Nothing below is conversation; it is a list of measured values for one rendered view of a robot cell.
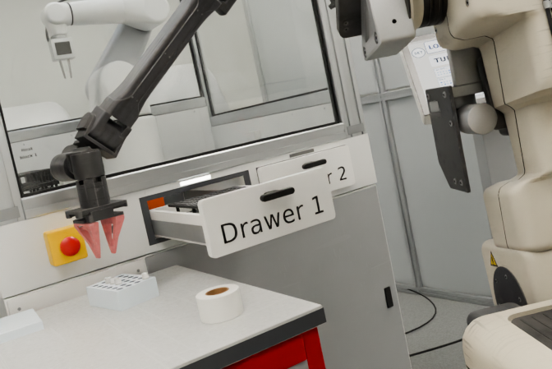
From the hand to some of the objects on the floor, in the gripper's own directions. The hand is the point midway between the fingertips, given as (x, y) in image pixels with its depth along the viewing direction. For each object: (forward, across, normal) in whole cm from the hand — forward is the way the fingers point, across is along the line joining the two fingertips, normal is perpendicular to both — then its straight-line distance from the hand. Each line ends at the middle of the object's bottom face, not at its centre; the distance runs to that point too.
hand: (105, 251), depth 120 cm
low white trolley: (+86, -13, -13) cm, 88 cm away
